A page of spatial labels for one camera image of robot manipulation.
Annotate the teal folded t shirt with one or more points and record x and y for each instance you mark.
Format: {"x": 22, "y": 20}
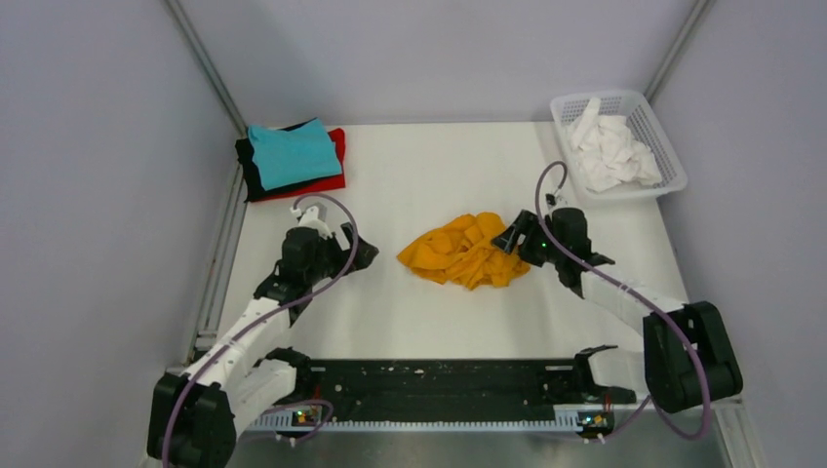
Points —
{"x": 286, "y": 157}

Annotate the white plastic laundry basket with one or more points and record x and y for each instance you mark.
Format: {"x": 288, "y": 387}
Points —
{"x": 645, "y": 128}

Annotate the aluminium table side rail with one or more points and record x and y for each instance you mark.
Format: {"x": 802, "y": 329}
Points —
{"x": 210, "y": 304}

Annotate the aluminium frame post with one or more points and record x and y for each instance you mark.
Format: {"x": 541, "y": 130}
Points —
{"x": 198, "y": 50}
{"x": 696, "y": 16}

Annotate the white crumpled t shirt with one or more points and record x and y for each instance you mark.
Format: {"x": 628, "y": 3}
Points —
{"x": 606, "y": 152}

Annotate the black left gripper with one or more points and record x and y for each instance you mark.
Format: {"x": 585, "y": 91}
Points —
{"x": 342, "y": 254}

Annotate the right aluminium frame post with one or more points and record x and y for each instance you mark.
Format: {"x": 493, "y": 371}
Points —
{"x": 696, "y": 16}

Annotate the left aluminium frame post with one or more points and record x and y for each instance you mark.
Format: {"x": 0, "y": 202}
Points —
{"x": 198, "y": 50}

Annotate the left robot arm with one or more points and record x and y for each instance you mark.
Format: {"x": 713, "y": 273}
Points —
{"x": 198, "y": 415}

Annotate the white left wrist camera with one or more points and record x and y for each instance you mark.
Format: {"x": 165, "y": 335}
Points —
{"x": 314, "y": 217}

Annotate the black folded t shirt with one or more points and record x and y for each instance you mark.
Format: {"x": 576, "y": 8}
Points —
{"x": 249, "y": 168}

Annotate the orange t shirt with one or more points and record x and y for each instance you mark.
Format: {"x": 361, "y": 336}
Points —
{"x": 461, "y": 252}

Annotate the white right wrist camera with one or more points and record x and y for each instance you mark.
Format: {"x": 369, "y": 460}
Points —
{"x": 554, "y": 201}

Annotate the red folded t shirt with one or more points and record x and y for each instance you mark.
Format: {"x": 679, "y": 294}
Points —
{"x": 338, "y": 138}

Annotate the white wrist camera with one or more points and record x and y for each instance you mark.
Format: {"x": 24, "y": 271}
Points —
{"x": 314, "y": 217}
{"x": 554, "y": 201}

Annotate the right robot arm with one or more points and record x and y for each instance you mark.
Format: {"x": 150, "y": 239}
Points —
{"x": 686, "y": 359}

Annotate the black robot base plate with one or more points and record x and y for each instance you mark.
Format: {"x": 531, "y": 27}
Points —
{"x": 461, "y": 390}

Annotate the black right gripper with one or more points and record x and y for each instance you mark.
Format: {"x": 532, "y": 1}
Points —
{"x": 527, "y": 223}

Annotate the white slotted cable duct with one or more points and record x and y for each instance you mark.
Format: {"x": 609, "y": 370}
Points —
{"x": 565, "y": 422}

